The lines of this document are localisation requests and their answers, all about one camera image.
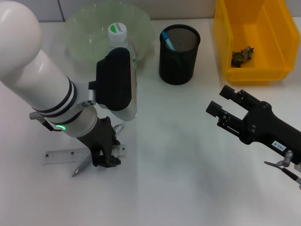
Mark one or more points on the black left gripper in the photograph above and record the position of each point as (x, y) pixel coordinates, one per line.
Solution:
(101, 136)

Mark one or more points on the silver pen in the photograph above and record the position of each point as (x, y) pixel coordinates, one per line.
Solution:
(80, 168)

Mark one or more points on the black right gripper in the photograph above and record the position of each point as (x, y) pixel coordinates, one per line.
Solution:
(270, 131)

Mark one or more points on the clear green-label water bottle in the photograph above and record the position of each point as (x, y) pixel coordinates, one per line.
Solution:
(117, 33)

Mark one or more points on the black mesh pen holder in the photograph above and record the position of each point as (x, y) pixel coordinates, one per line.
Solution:
(177, 68)

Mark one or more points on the green plastic wrapper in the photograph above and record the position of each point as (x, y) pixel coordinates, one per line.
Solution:
(242, 57)

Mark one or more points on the translucent green fruit plate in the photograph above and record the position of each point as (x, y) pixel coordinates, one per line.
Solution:
(87, 40)

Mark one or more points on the blue scissors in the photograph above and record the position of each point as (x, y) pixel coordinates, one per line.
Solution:
(169, 43)

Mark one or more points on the yellow plastic bin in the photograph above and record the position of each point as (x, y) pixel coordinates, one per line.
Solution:
(270, 28)

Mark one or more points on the clear plastic ruler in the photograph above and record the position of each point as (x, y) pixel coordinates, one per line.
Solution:
(63, 156)

